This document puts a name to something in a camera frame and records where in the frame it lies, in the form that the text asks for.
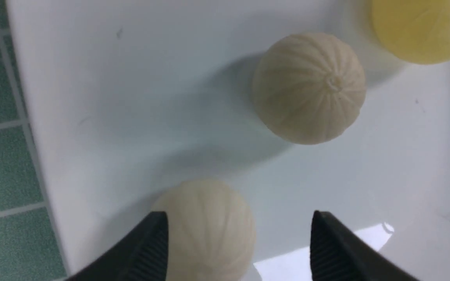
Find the green checkered tablecloth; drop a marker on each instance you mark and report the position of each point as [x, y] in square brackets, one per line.
[28, 247]

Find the yellow steamed bun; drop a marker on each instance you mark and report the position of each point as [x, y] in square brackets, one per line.
[416, 31]

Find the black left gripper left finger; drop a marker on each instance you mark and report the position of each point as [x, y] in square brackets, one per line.
[142, 255]

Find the white steamed bun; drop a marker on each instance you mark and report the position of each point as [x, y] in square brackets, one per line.
[309, 88]
[211, 230]

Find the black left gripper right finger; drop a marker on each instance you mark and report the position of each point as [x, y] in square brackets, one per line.
[337, 254]

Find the white square plate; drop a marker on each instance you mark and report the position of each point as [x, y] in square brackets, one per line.
[127, 98]

